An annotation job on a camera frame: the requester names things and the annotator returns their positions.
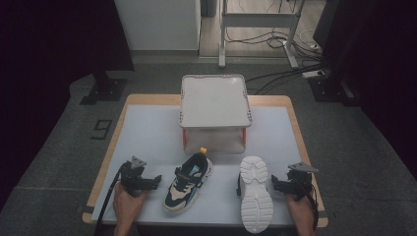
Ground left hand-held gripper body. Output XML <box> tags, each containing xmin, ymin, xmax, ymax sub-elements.
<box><xmin>119</xmin><ymin>155</ymin><xmax>155</xmax><ymax>198</ymax></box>

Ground white metal desk frame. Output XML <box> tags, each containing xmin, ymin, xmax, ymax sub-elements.
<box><xmin>217</xmin><ymin>0</ymin><xmax>307</xmax><ymax>70</ymax></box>

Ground white cabinet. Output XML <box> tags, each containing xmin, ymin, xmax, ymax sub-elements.
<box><xmin>114</xmin><ymin>0</ymin><xmax>202</xmax><ymax>52</ymax></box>

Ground dark curtain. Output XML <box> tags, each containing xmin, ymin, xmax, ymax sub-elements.
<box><xmin>0</xmin><ymin>0</ymin><xmax>136</xmax><ymax>210</ymax></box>
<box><xmin>313</xmin><ymin>0</ymin><xmax>417</xmax><ymax>180</ymax></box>

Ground white table mat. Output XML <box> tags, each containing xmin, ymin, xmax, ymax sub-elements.
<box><xmin>90</xmin><ymin>104</ymin><xmax>320</xmax><ymax>228</ymax></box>

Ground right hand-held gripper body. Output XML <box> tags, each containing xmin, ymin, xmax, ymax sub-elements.
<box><xmin>286</xmin><ymin>162</ymin><xmax>320</xmax><ymax>202</ymax></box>

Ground white two-tier shoe rack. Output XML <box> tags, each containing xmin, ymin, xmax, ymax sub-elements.
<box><xmin>178</xmin><ymin>74</ymin><xmax>254</xmax><ymax>155</ymax></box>

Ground black floor cable bundle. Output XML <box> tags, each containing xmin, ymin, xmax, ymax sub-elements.
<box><xmin>225</xmin><ymin>28</ymin><xmax>325</xmax><ymax>63</ymax></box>

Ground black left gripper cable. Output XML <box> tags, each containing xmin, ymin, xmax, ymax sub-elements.
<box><xmin>93</xmin><ymin>165</ymin><xmax>126</xmax><ymax>236</ymax></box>

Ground wooden table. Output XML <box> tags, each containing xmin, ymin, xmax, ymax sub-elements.
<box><xmin>82</xmin><ymin>93</ymin><xmax>329</xmax><ymax>229</ymax></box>

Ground black stand base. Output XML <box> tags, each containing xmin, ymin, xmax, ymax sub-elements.
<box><xmin>80</xmin><ymin>70</ymin><xmax>129</xmax><ymax>106</ymax></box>
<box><xmin>307</xmin><ymin>76</ymin><xmax>360</xmax><ymax>108</ymax></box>

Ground person's left hand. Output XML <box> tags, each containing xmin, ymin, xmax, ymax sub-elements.
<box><xmin>112</xmin><ymin>182</ymin><xmax>149</xmax><ymax>227</ymax></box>

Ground navy and cream sneaker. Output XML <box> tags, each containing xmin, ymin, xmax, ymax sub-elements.
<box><xmin>162</xmin><ymin>147</ymin><xmax>214</xmax><ymax>216</ymax></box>
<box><xmin>236</xmin><ymin>155</ymin><xmax>275</xmax><ymax>235</ymax></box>

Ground white power strip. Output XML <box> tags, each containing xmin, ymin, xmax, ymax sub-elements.
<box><xmin>301</xmin><ymin>69</ymin><xmax>326</xmax><ymax>80</ymax></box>

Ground white floor cable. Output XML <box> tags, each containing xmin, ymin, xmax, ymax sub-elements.
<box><xmin>298</xmin><ymin>29</ymin><xmax>322</xmax><ymax>51</ymax></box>

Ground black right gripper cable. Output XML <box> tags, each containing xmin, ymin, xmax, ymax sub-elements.
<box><xmin>303</xmin><ymin>183</ymin><xmax>321</xmax><ymax>232</ymax></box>

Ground person's right hand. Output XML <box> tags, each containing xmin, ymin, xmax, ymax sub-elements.
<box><xmin>286</xmin><ymin>193</ymin><xmax>316</xmax><ymax>228</ymax></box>

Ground black floor cables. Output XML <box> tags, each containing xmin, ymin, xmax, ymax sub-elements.
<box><xmin>245</xmin><ymin>62</ymin><xmax>329</xmax><ymax>96</ymax></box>

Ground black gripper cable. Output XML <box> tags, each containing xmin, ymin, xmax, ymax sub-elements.
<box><xmin>93</xmin><ymin>165</ymin><xmax>126</xmax><ymax>236</ymax></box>
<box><xmin>303</xmin><ymin>183</ymin><xmax>321</xmax><ymax>232</ymax></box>

